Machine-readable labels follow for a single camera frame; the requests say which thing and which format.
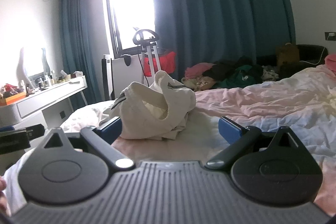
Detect pile of dark clothes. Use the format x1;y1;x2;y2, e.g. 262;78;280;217
202;55;280;90

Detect teal curtain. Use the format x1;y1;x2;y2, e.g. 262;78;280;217
59;0;116;110
146;0;297;81

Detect dark framed window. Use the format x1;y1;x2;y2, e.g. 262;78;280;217
104;0;158;56

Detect pink pillow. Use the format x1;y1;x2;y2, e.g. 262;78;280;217
325;54;336;70

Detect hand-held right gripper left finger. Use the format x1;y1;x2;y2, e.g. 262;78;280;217
43;117;134;170

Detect white charging cable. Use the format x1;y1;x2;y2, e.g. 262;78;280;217
302;46;329;66

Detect red cloth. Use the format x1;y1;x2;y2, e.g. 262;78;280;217
143;51;177;76

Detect white dressing desk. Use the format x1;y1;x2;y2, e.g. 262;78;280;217
0;76;88;131

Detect white pants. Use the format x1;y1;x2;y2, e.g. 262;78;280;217
112;70;197;141

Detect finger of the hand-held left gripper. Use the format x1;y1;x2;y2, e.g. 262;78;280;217
25;124;46;140

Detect white low cabinet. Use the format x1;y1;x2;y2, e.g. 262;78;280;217
101;55;147;102

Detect dark headboard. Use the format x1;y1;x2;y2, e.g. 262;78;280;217
256;44;328;68

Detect pink and white duvet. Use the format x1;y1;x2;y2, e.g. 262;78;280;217
5;64;336;215

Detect pink cloth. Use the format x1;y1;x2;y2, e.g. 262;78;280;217
184;63;216;78

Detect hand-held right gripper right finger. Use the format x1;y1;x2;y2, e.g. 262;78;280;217
205;116;301;170

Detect group of cosmetics bottles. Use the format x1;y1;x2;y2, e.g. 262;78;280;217
0;70;71;98

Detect orange storage box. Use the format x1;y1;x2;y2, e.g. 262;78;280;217
0;91;27;107

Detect green garment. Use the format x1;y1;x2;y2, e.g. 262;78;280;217
222;67;254;88

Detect brown bag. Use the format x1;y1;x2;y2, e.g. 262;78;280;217
275;43;300;65

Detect curved desk mirror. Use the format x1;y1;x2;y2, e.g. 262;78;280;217
18;47;49;84

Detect garment steamer stand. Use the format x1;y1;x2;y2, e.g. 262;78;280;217
121;27;161;78

